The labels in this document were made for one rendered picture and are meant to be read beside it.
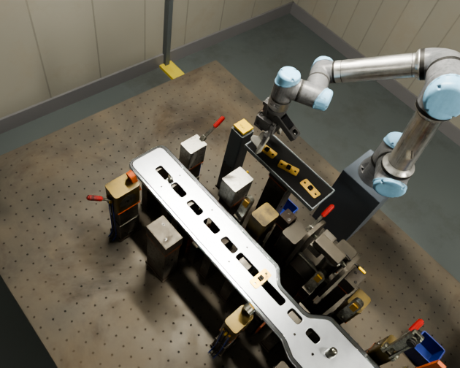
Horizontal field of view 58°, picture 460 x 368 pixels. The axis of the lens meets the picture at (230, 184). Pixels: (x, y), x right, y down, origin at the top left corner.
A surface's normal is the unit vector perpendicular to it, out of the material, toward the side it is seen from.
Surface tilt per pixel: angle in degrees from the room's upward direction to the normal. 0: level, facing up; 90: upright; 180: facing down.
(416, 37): 90
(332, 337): 0
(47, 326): 0
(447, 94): 83
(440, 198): 0
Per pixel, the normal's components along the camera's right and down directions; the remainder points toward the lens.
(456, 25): -0.74, 0.47
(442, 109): -0.31, 0.67
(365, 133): 0.17, -0.55
